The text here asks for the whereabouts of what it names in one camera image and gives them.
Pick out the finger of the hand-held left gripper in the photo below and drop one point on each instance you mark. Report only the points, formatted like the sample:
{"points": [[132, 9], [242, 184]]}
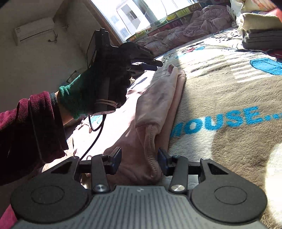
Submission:
{"points": [[154, 62], [147, 67]]}

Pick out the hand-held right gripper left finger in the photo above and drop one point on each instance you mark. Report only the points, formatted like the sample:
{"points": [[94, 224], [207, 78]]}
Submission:
{"points": [[116, 160]]}

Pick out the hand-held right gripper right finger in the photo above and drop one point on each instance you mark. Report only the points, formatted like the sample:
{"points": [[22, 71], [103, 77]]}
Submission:
{"points": [[162, 160]]}

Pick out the pink sweatshirt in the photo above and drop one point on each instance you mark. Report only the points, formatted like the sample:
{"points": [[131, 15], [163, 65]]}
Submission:
{"points": [[154, 105]]}

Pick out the person's left forearm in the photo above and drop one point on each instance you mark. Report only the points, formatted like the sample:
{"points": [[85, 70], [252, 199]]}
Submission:
{"points": [[22, 123]]}

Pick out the person's left hand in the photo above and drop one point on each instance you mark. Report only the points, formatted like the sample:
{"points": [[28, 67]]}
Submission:
{"points": [[88, 92]]}

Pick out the window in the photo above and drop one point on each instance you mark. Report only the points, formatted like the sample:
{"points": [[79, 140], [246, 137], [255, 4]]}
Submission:
{"points": [[132, 13]]}

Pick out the purple quilt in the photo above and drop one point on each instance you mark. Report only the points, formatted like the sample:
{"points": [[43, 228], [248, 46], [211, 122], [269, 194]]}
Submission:
{"points": [[187, 28]]}

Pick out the colourful alphabet play mat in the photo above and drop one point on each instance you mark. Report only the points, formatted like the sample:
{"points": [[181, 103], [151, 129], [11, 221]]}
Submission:
{"points": [[174, 16]]}

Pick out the white air conditioner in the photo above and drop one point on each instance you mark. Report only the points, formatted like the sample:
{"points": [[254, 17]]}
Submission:
{"points": [[33, 29]]}

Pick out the cartoon printed blanket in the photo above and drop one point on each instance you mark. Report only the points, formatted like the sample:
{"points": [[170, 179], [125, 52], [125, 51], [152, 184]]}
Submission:
{"points": [[220, 88]]}

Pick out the white quilt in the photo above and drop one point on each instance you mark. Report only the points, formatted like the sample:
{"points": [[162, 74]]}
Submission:
{"points": [[236, 5]]}

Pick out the dark grey folded garment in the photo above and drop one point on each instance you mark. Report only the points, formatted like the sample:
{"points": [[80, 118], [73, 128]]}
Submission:
{"points": [[262, 39]]}

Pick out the pale yellow folded cloth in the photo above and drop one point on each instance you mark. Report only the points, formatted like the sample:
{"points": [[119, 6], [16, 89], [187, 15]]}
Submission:
{"points": [[260, 22]]}

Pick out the person's maroon clothing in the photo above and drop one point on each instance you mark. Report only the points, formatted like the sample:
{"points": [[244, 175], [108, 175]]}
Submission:
{"points": [[6, 218]]}

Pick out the wall hook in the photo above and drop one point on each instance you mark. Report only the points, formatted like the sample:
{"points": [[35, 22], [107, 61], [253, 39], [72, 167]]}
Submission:
{"points": [[53, 37]]}

